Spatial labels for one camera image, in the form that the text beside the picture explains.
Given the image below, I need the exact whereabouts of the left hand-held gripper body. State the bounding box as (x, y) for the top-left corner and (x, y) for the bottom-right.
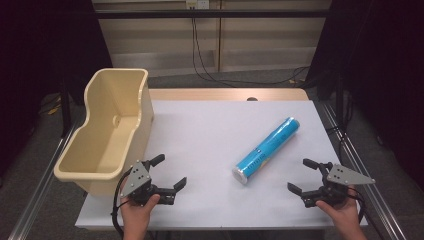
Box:
(119, 159), (176, 207)

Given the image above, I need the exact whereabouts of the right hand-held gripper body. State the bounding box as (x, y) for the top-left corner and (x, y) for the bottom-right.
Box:
(300, 161), (377, 209)

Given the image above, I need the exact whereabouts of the blue roll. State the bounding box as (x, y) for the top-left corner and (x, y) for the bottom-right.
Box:
(232, 116), (301, 186)

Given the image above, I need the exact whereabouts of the beige plastic bin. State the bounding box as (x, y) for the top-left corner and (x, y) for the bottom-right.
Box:
(53, 68), (155, 197)

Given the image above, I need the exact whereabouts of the person's left hand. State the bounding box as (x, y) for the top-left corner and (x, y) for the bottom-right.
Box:
(119, 194), (162, 233)

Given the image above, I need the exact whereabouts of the person's right hand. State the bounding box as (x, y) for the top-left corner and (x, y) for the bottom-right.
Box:
(315, 185), (362, 232)

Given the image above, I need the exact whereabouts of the white table cover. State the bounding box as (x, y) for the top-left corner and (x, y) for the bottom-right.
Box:
(74, 99), (369, 231)

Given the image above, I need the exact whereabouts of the black curtain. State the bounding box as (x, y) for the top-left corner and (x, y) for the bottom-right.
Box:
(0, 0), (113, 178)
(307, 0), (424, 183)

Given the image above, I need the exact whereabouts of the black horizontal bar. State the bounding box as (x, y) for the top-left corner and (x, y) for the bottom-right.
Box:
(94, 9), (331, 20)

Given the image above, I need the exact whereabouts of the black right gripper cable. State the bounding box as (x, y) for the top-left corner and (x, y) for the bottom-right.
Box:
(348, 186), (367, 225)

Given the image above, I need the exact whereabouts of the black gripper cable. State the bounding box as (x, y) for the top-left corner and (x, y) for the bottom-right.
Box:
(111, 168), (134, 239)
(348, 186), (367, 225)

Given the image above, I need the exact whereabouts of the metal floor rail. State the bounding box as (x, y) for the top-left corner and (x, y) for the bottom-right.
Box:
(321, 101), (409, 240)
(7, 121), (80, 240)

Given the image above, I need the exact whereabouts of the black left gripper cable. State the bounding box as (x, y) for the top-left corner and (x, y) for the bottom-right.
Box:
(111, 168), (134, 239)

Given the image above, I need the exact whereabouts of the black stand post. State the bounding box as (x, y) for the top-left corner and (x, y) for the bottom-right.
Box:
(60, 78), (73, 138)

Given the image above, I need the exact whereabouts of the black wall cable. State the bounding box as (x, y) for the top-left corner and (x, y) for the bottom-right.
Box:
(191, 18), (311, 86)
(194, 18), (303, 84)

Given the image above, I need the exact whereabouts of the white wall outlet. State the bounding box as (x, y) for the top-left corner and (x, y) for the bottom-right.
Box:
(185, 0), (210, 10)

